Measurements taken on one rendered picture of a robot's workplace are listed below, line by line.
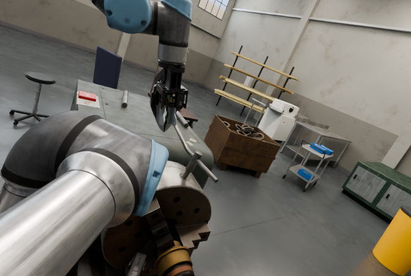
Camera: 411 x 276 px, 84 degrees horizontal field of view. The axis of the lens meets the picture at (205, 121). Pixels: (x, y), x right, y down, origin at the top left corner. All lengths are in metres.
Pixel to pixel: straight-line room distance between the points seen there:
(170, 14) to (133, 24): 0.17
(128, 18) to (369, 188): 5.74
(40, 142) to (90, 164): 0.11
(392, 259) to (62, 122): 4.06
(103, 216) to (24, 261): 0.09
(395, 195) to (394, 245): 1.88
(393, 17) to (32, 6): 11.18
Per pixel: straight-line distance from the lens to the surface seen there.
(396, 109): 8.05
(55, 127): 0.40
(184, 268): 0.63
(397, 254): 4.13
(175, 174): 0.67
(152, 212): 0.60
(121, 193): 0.32
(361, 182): 5.93
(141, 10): 0.44
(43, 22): 10.30
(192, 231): 0.73
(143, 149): 0.36
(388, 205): 5.87
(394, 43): 8.58
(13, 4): 10.29
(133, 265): 0.61
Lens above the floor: 1.57
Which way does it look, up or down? 15 degrees down
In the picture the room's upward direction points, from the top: 23 degrees clockwise
